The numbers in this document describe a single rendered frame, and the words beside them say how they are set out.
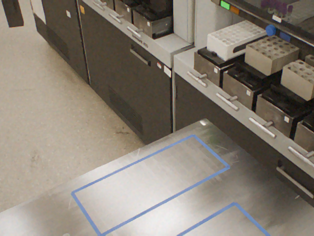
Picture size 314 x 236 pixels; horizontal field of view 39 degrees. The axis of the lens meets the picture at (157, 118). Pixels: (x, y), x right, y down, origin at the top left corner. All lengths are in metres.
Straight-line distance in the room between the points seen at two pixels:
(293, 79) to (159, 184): 0.51
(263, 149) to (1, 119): 1.70
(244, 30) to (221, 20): 0.09
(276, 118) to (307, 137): 0.11
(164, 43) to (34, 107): 1.22
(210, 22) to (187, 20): 0.14
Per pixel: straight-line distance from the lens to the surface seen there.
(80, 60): 2.60
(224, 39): 1.45
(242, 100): 1.37
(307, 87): 1.27
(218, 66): 1.42
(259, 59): 1.37
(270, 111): 1.29
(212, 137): 1.12
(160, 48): 1.69
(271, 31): 1.26
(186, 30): 1.67
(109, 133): 2.42
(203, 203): 0.97
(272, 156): 1.37
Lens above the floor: 1.56
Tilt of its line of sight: 39 degrees down
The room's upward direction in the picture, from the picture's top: 3 degrees counter-clockwise
